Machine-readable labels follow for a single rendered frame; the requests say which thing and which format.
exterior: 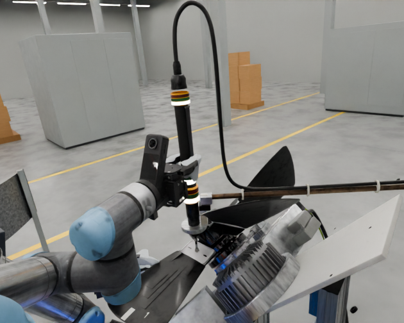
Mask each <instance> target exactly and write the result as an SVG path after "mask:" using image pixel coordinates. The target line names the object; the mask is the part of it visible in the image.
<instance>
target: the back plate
mask: <svg viewBox="0 0 404 323"><path fill-rule="evenodd" d="M402 200H403V197H402V196H401V195H400V194H398V195H397V196H396V197H393V198H392V199H390V200H389V201H387V202H386V203H383V204H382V205H381V206H379V207H377V208H375V209H374V210H372V211H370V212H369V213H367V214H366V215H364V216H363V217H361V218H359V219H357V220H356V221H354V222H352V223H351V224H349V225H348V226H346V227H345V228H342V229H341V230H339V231H338V232H336V233H334V234H333V235H331V236H329V237H328V238H326V239H324V240H323V241H322V242H319V243H318V244H316V245H315V246H313V247H311V248H310V249H308V250H306V251H305V252H303V253H301V254H300V255H298V256H297V257H295V259H296V260H297V261H298V263H299V264H300V269H299V272H298V275H297V276H296V278H295V280H294V281H293V282H292V284H291V285H290V287H289V288H288V289H287V290H286V291H285V293H284V294H283V295H282V296H281V297H280V298H279V299H278V300H277V301H276V302H275V303H274V304H273V305H272V306H271V307H270V308H269V309H268V310H267V311H266V312H265V313H264V314H262V315H265V314H267V313H269V312H271V311H274V310H276V309H278V308H280V307H282V306H285V305H286V304H289V303H291V302H293V301H295V300H298V299H300V298H302V297H304V296H306V295H308V294H311V293H313V292H315V291H317V290H319V289H322V288H324V287H326V286H328V285H330V284H332V283H334V282H337V281H339V280H341V279H343V278H345V277H348V276H350V275H352V274H354V273H356V272H358V271H361V270H363V269H365V268H368V267H370V266H372V265H374V264H376V263H378V262H380V261H382V260H385V259H386V258H387V254H388V252H389V247H390V244H391V240H392V236H393V233H394V228H395V226H396V221H397V219H398V214H399V212H400V207H401V203H402ZM262 315H261V316H262Z"/></svg>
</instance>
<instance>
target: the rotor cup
mask: <svg viewBox="0 0 404 323"><path fill-rule="evenodd" d="M211 223H212V221H211V220H210V219H208V226H207V228H206V229H205V230H204V232H202V233H200V234H199V236H197V238H198V239H199V240H198V241H197V242H199V243H201V244H203V245H205V246H207V247H209V248H211V249H213V250H215V253H216V254H217V255H216V256H215V257H214V258H213V259H212V260H211V261H210V262H209V263H208V265H209V266H210V268H211V269H213V268H215V267H216V266H218V264H220V263H221V262H222V261H223V260H224V259H226V258H227V257H228V256H229V255H230V254H231V253H232V252H233V251H234V250H236V248H238V246H239V245H240V244H241V243H243V241H244V240H245V239H246V238H247V236H246V235H245V234H244V233H240V234H239V235H238V236H233V235H223V234H222V233H218V232H215V231H209V230H208V228H209V225H210V224H211Z"/></svg>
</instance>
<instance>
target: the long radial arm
mask: <svg viewBox="0 0 404 323"><path fill-rule="evenodd" d="M301 212H302V210H301V209H300V208H299V207H298V206H297V205H296V204H294V205H292V206H291V207H289V208H287V209H286V210H285V211H284V212H282V214H281V215H280V216H279V217H278V218H277V219H276V220H275V221H274V222H273V223H272V224H271V225H270V226H269V228H268V229H267V230H266V231H265V232H264V233H263V235H262V236H261V237H260V238H259V239H262V241H263V243H264V244H266V243H268V242H270V243H271V244H272V245H273V246H274V247H275V248H276V250H277V251H278V252H279V253H280V254H283V253H290V254H291V255H292V256H293V257H294V258H295V257H296V255H297V254H298V253H299V251H300V249H301V248H302V247H303V245H301V246H299V245H298V244H297V243H296V242H295V241H294V240H293V239H292V236H291V234H290V233H289V230H288V229H287V226H288V225H289V224H290V223H291V222H292V220H293V219H294V218H295V216H296V215H298V214H299V213H301Z"/></svg>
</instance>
